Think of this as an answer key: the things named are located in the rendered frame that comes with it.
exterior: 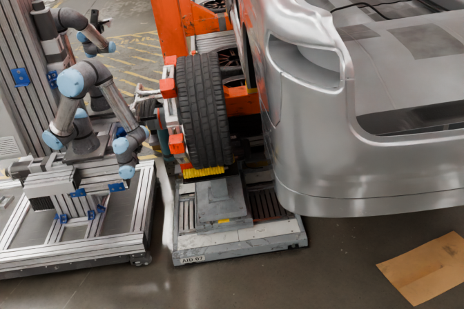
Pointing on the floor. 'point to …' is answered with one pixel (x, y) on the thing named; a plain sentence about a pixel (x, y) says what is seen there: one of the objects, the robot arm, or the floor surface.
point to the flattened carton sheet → (427, 268)
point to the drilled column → (170, 167)
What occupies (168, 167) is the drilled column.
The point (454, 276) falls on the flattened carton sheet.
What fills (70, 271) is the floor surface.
